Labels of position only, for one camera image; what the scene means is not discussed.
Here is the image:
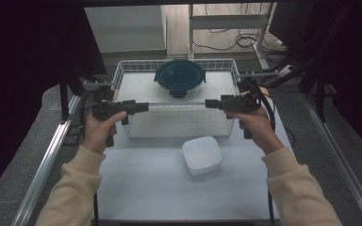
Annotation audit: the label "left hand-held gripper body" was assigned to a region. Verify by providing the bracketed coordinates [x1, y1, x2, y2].
[82, 81, 130, 148]

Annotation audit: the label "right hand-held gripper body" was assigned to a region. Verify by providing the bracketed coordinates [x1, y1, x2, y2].
[221, 71, 280, 139]

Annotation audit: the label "white wire rack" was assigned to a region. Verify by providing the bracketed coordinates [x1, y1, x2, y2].
[110, 58, 243, 139]

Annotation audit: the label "round container with dark lid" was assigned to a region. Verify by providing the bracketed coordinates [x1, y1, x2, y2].
[153, 58, 207, 102]

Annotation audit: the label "person's left hand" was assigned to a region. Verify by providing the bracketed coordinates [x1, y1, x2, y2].
[81, 110, 128, 155]

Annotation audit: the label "person's right hand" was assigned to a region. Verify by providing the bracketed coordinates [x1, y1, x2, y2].
[224, 106, 285, 156]

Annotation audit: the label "black stand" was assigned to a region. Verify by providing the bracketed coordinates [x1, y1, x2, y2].
[259, 53, 338, 124]
[58, 65, 111, 124]

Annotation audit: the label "white square bowl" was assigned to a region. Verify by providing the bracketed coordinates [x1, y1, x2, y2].
[181, 135, 224, 177]

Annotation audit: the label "white power strip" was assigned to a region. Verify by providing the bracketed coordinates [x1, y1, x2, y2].
[275, 63, 294, 78]

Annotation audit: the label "white cabinet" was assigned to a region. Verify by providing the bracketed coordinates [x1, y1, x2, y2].
[84, 5, 168, 55]

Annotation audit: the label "black curtain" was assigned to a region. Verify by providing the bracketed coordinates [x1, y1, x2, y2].
[268, 0, 362, 152]
[0, 0, 108, 203]

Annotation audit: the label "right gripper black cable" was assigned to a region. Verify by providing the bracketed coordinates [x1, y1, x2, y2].
[238, 79, 277, 226]

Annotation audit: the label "black cables on floor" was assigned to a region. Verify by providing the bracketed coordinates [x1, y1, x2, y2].
[191, 3, 288, 55]

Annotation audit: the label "white desk frame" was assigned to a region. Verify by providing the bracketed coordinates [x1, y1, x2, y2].
[187, 2, 278, 71]

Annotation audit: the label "aluminium rail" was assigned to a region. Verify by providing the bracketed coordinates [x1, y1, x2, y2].
[301, 91, 362, 226]
[10, 93, 83, 226]

